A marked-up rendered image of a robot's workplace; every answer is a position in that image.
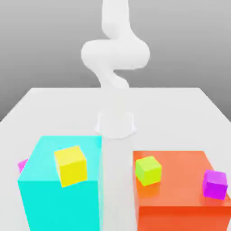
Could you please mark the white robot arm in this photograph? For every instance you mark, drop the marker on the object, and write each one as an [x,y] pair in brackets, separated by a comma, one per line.
[115,54]

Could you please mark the small lime green cube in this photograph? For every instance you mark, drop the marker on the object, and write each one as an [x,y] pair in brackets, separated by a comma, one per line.
[148,171]

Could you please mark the small yellow cube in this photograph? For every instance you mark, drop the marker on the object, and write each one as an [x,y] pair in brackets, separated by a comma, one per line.
[71,167]

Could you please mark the small magenta cube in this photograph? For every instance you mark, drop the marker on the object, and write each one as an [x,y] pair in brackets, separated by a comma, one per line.
[22,165]

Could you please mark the small purple cube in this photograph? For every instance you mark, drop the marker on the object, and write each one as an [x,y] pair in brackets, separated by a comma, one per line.
[214,185]

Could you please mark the large orange box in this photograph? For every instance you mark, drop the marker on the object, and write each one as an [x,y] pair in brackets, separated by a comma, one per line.
[180,194]

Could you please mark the large cyan box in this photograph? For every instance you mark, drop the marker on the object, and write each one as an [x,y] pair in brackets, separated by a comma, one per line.
[54,204]

